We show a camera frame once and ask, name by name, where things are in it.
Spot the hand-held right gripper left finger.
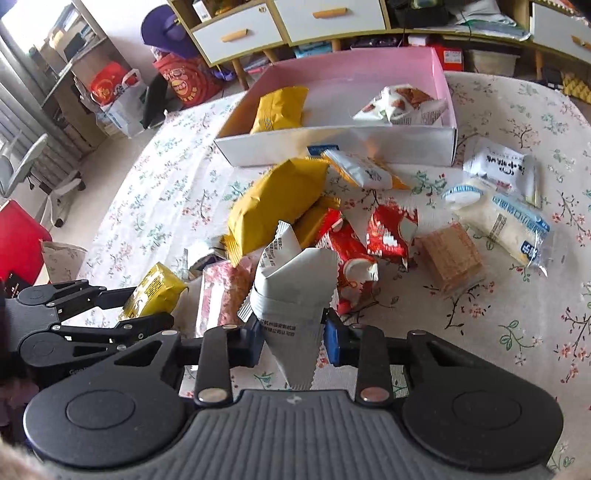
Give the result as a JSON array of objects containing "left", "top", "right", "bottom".
[{"left": 115, "top": 318, "right": 265, "bottom": 407}]

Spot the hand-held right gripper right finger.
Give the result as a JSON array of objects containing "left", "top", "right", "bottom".
[{"left": 323, "top": 308, "right": 502, "bottom": 403}]

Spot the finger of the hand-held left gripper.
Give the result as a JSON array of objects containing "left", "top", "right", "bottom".
[
  {"left": 19, "top": 313, "right": 181, "bottom": 366},
  {"left": 4, "top": 279, "right": 139, "bottom": 320}
]

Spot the silver white snack packet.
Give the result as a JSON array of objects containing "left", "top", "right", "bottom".
[{"left": 237, "top": 220, "right": 341, "bottom": 392}]

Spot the small yellow printed packet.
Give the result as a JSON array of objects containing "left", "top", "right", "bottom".
[{"left": 119, "top": 262, "right": 189, "bottom": 323}]

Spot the red white candy packet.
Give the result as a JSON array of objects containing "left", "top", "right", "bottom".
[
  {"left": 366, "top": 202, "right": 420, "bottom": 272},
  {"left": 329, "top": 218, "right": 380, "bottom": 317}
]

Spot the long gold snack packet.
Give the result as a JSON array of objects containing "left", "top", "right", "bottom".
[{"left": 292, "top": 196, "right": 343, "bottom": 252}]

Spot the clear wafer biscuit packet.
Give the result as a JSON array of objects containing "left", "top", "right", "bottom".
[{"left": 421, "top": 223, "right": 487, "bottom": 297}]

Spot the large yellow snack packet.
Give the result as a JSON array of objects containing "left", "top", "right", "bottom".
[{"left": 222, "top": 158, "right": 329, "bottom": 268}]

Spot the pink cardboard box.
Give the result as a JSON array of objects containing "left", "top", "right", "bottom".
[{"left": 213, "top": 46, "right": 459, "bottom": 168}]

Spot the clear bread packet blue label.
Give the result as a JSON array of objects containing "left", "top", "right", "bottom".
[{"left": 442, "top": 179, "right": 553, "bottom": 278}]

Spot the nut mix snack packet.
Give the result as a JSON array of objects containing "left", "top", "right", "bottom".
[{"left": 353, "top": 84, "right": 450, "bottom": 126}]

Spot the pink patterned snack packet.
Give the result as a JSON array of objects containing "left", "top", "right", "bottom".
[{"left": 195, "top": 259, "right": 254, "bottom": 339}]

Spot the dark silver small packet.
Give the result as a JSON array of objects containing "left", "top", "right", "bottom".
[{"left": 187, "top": 239, "right": 228, "bottom": 280}]

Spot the grey office chair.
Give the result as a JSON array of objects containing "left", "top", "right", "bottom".
[{"left": 0, "top": 133, "right": 87, "bottom": 228}]

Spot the white orange cracker packet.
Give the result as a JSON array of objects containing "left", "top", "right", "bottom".
[{"left": 322, "top": 150, "right": 411, "bottom": 191}]

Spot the floral tablecloth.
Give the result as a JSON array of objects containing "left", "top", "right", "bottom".
[{"left": 76, "top": 69, "right": 591, "bottom": 472}]

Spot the white red shopping bag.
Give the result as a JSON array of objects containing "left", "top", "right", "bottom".
[{"left": 89, "top": 62, "right": 149, "bottom": 138}]

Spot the wooden shelf unit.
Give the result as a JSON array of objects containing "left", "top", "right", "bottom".
[{"left": 32, "top": 0, "right": 116, "bottom": 139}]

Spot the white packet black script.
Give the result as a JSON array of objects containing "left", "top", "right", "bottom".
[{"left": 463, "top": 137, "right": 539, "bottom": 208}]

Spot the red printed bag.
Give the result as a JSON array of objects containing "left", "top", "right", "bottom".
[{"left": 152, "top": 52, "right": 225, "bottom": 110}]

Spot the purple bag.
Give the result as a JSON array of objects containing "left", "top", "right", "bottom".
[{"left": 140, "top": 7, "right": 205, "bottom": 60}]

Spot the clear storage box blue lid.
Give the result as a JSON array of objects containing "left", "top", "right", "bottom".
[{"left": 295, "top": 39, "right": 342, "bottom": 58}]

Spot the white cabinet drawer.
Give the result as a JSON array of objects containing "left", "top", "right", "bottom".
[
  {"left": 191, "top": 20, "right": 286, "bottom": 66},
  {"left": 272, "top": 0, "right": 389, "bottom": 46},
  {"left": 530, "top": 1, "right": 591, "bottom": 52}
]

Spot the wooden cabinet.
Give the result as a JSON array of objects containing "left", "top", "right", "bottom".
[{"left": 167, "top": 0, "right": 591, "bottom": 90}]

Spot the clear plastic storage box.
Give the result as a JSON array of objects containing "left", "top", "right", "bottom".
[{"left": 463, "top": 46, "right": 519, "bottom": 78}]

